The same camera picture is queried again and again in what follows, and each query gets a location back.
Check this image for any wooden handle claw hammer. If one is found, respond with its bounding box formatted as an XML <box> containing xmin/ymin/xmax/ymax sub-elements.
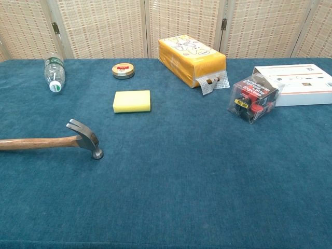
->
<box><xmin>0</xmin><ymin>118</ymin><xmax>104</xmax><ymax>160</ymax></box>

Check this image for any yellow green sponge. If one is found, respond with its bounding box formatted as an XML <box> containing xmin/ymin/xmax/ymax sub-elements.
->
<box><xmin>112</xmin><ymin>90</ymin><xmax>151</xmax><ymax>114</ymax></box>

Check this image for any blue tablecloth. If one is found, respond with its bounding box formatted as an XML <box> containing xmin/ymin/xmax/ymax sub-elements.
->
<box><xmin>0</xmin><ymin>57</ymin><xmax>332</xmax><ymax>249</ymax></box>

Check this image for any round gold tin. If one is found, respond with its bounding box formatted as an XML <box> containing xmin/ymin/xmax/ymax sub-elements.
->
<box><xmin>112</xmin><ymin>63</ymin><xmax>135</xmax><ymax>80</ymax></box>

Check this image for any yellow tissue pack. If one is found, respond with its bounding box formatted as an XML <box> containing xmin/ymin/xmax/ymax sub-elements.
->
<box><xmin>158</xmin><ymin>36</ymin><xmax>231</xmax><ymax>96</ymax></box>

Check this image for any clear box of coffee capsules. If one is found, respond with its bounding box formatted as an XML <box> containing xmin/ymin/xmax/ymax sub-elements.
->
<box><xmin>227</xmin><ymin>72</ymin><xmax>285</xmax><ymax>125</ymax></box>

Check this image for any woven folding screen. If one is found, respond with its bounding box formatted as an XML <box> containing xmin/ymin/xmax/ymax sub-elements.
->
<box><xmin>0</xmin><ymin>0</ymin><xmax>332</xmax><ymax>63</ymax></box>

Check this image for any clear plastic water bottle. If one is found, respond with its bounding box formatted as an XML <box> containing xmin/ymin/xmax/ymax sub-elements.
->
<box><xmin>44</xmin><ymin>52</ymin><xmax>66</xmax><ymax>93</ymax></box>

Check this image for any white flat cardboard box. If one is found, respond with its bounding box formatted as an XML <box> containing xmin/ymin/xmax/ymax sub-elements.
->
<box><xmin>253</xmin><ymin>63</ymin><xmax>332</xmax><ymax>107</ymax></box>

